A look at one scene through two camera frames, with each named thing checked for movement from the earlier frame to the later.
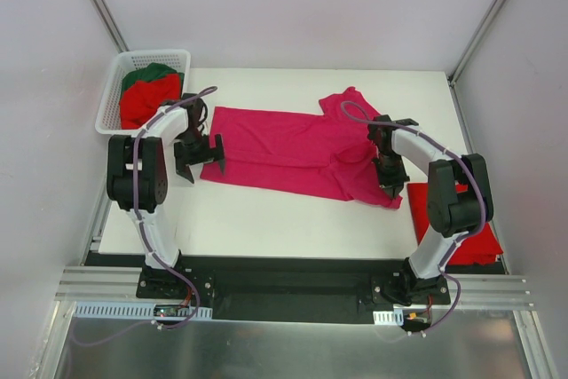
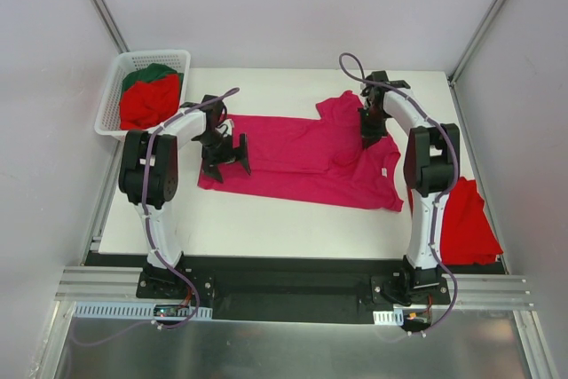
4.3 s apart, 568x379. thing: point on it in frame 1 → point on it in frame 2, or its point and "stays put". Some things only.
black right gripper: x=391 y=177 → x=373 y=131
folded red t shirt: x=480 y=246 stays put
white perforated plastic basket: x=108 y=120 stays put
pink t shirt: x=327 y=155 stays put
